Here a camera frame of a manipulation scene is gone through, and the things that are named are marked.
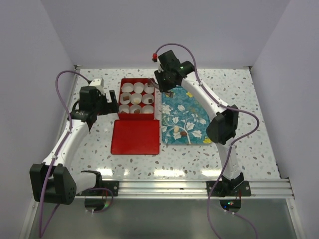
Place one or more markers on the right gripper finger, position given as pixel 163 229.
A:
pixel 169 94
pixel 152 83

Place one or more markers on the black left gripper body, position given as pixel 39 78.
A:
pixel 101 106

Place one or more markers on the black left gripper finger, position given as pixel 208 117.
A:
pixel 113 107
pixel 113 97

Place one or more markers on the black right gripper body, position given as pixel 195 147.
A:
pixel 164 80

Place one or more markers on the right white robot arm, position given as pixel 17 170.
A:
pixel 223 118

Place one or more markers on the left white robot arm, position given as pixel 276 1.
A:
pixel 51 180

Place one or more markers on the red chocolate box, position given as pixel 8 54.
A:
pixel 140 116

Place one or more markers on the white paper cup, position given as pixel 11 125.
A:
pixel 135 107
pixel 148 89
pixel 138 87
pixel 136 96
pixel 127 87
pixel 148 109
pixel 125 102
pixel 124 109
pixel 145 98

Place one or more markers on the teal floral tray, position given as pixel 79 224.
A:
pixel 185 112

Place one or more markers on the red box lid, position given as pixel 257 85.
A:
pixel 136 137

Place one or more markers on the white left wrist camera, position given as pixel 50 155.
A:
pixel 98 83

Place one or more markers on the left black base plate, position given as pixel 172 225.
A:
pixel 103 189

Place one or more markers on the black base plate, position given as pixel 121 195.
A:
pixel 222 189
pixel 103 189

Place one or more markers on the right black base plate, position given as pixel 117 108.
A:
pixel 222 189

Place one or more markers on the aluminium mounting rail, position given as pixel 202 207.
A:
pixel 197 189

